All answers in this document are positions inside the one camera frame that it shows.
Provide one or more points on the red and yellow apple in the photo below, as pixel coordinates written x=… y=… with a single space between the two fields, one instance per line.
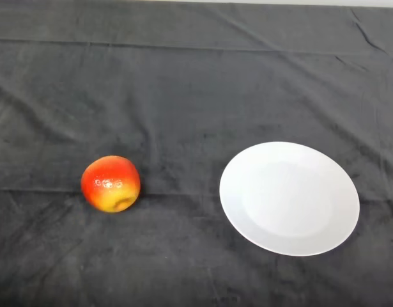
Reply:
x=110 y=179

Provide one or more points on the black cloth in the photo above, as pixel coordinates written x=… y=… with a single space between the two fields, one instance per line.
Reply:
x=183 y=96

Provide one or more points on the white round plate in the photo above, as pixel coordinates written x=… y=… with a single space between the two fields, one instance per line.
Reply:
x=289 y=198

